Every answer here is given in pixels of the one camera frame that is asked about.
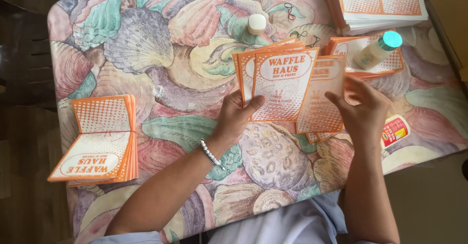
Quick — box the person's left hand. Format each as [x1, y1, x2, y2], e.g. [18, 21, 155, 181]
[204, 90, 266, 163]

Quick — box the person's right hand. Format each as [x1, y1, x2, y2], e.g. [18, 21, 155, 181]
[324, 75, 392, 154]

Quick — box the small pile of orange flyers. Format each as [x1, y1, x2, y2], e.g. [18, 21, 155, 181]
[295, 55, 347, 144]

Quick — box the fanned bunch of orange flyers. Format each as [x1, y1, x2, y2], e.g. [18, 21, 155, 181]
[232, 37, 320, 123]

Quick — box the red and yellow glue tube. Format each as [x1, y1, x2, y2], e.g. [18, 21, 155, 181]
[380, 114, 411, 150]

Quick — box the low stack of orange flyers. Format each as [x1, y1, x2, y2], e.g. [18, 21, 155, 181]
[325, 29, 406, 81]

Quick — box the white bottle with teal cap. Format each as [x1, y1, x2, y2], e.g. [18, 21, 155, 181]
[353, 30, 403, 71]

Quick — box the shell print tablecloth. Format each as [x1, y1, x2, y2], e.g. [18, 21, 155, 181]
[47, 0, 468, 244]

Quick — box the loose green rubber band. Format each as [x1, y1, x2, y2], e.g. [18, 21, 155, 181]
[290, 30, 322, 49]

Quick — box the small white rounded case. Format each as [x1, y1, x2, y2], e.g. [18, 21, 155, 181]
[247, 14, 267, 36]

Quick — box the light blue shirt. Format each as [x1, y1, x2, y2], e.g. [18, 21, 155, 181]
[89, 190, 381, 244]

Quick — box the tall stack of uncut flyer sheets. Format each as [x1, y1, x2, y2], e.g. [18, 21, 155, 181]
[321, 0, 429, 37]

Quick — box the brown cardboard box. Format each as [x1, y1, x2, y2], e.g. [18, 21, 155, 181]
[420, 0, 468, 83]

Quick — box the banded bundle of orange flyers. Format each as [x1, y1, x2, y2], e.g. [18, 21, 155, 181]
[47, 94, 139, 188]

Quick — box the dark wooden chair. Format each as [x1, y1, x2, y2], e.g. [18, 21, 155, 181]
[0, 0, 57, 111]

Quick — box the white bead bracelet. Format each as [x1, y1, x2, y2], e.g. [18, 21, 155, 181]
[199, 138, 226, 171]

